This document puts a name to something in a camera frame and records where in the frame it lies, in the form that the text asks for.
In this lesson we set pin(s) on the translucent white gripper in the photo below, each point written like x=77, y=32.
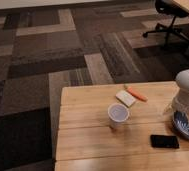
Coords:
x=180, y=102

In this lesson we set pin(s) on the dark blue ceramic bowl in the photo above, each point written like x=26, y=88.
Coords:
x=181, y=123

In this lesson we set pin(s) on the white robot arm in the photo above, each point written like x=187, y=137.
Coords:
x=182, y=81

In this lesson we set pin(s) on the black smartphone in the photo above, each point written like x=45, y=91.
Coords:
x=164, y=141

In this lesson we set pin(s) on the orange toy carrot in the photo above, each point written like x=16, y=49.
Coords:
x=136, y=94

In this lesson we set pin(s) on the white rectangular sponge block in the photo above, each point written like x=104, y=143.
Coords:
x=125, y=98

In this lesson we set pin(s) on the white plastic cup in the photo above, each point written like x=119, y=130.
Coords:
x=118, y=114

